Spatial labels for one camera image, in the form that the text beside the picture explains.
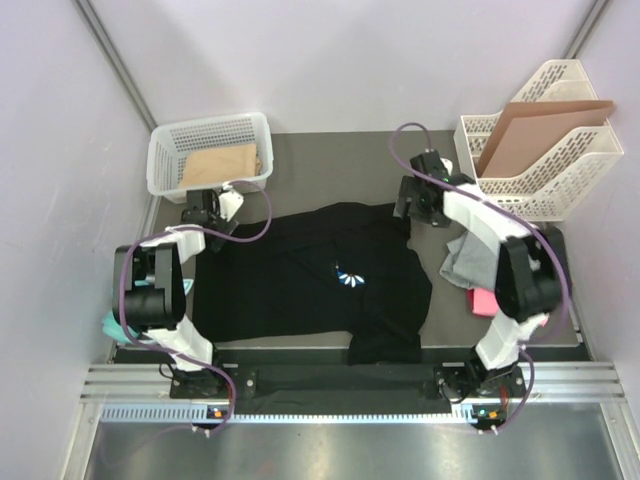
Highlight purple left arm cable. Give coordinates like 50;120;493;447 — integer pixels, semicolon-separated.
119;179;274;435

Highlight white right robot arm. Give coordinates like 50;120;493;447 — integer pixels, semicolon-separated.
395;150;569;402

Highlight teal cat ear headphones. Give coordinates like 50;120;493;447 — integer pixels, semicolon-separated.
102;278;195;345

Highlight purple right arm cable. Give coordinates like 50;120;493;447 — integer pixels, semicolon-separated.
389;122;574;434

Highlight grey t shirt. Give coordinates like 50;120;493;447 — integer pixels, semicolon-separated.
439;232;498;291

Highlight pink t shirt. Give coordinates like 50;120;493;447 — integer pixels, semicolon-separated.
468;288;499;317

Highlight white slotted cable duct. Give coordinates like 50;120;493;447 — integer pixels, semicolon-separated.
100;403;477;424

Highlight white plastic file organizer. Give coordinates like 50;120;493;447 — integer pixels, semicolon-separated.
454;59;624;222

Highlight beige folded t shirt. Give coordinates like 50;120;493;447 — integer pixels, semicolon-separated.
179;143;261;189

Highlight white perforated plastic basket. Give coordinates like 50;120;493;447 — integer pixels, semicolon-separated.
146;112;274;204

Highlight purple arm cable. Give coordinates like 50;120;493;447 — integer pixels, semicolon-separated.
119;179;274;435
389;122;574;434

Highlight black t shirt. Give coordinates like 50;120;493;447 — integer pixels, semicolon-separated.
192;203;432;364

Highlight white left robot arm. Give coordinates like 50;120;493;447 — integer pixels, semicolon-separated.
112;184;244;397

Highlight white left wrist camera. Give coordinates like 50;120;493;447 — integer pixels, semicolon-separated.
217;182;244;221

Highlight brown cardboard folder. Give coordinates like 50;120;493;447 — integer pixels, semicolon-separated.
476;100;615;178

